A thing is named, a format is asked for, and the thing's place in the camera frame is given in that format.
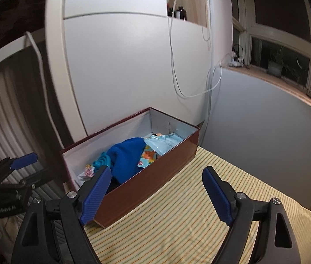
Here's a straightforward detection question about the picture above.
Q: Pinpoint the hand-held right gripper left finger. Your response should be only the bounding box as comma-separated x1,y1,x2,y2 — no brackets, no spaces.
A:
10,165,112,264

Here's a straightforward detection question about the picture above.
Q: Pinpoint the blue knit hat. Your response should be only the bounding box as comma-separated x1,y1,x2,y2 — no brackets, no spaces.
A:
101,137,148,185

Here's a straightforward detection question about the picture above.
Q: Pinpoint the striped beige bedsheet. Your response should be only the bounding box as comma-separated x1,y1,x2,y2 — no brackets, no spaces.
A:
85,146,311,264

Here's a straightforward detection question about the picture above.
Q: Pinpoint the small pink and white packet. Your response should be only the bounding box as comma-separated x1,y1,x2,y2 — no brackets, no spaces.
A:
77,163,95,180

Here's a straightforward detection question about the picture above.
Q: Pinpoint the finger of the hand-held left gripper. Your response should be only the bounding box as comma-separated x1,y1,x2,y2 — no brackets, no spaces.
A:
0,153,38,175
19,170,55,190

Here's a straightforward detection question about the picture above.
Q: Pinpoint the dark red cardboard box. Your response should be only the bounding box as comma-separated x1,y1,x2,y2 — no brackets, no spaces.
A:
60,106,201,229

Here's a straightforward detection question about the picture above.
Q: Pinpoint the potted plant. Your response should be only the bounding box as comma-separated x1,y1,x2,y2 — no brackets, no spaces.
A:
267,47,291,77

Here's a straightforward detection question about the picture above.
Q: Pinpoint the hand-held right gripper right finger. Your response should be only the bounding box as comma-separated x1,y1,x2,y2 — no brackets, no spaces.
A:
202,166,302,264

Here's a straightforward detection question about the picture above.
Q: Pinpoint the thick white cord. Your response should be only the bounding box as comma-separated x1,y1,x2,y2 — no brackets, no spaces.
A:
25,31,64,149

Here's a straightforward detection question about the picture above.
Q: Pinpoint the orange and teal wipes packet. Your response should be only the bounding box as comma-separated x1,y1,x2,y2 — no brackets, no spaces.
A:
137,146,160,169

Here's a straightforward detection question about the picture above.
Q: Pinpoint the white wardrobe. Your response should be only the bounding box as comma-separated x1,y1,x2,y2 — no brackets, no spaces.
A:
45,0,214,149

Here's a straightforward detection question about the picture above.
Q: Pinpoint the white cable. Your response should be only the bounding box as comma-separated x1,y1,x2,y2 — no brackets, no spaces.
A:
168,0,222,98

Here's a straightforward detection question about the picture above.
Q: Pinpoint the teal ribbed object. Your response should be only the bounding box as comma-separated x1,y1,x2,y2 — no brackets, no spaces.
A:
91,154,112,171

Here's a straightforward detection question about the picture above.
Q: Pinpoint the ribbed pale bedding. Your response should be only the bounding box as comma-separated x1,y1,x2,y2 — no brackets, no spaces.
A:
0,66,71,198

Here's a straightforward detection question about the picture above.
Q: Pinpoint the light blue mask packet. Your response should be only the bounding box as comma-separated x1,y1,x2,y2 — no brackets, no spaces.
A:
144,132,185,156

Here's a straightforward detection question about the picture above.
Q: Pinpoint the window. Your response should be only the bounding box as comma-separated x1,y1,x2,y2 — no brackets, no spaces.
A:
232,0,311,116

